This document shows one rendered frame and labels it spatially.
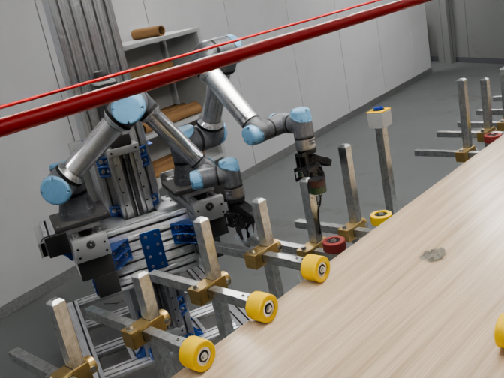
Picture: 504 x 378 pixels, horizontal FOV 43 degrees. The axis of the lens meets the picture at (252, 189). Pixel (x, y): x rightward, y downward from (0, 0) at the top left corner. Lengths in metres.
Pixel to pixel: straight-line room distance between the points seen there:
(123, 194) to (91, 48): 0.62
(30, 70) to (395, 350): 3.60
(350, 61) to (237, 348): 6.55
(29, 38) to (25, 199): 1.10
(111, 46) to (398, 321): 1.67
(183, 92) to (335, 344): 4.03
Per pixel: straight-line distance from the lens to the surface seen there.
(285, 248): 2.35
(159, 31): 5.04
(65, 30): 2.74
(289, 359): 1.62
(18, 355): 1.89
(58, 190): 2.45
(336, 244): 2.17
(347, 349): 1.62
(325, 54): 7.53
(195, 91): 5.34
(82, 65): 2.73
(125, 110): 2.32
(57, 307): 1.63
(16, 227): 4.61
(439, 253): 2.02
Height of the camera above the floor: 1.78
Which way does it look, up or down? 18 degrees down
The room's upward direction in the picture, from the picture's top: 11 degrees counter-clockwise
